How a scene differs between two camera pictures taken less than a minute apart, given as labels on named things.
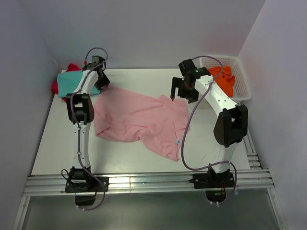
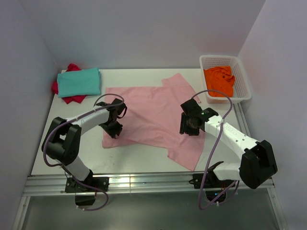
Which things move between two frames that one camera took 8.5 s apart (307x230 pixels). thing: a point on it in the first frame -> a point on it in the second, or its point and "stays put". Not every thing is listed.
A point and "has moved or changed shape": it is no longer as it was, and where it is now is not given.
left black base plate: (94, 185) stays put
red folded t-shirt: (72, 67) stays put
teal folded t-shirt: (68, 81) stays put
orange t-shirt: (225, 80) stays put
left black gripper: (106, 82) -> (117, 130)
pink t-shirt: (123, 116) has moved or changed shape
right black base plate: (213, 180) stays put
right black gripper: (193, 96) -> (183, 128)
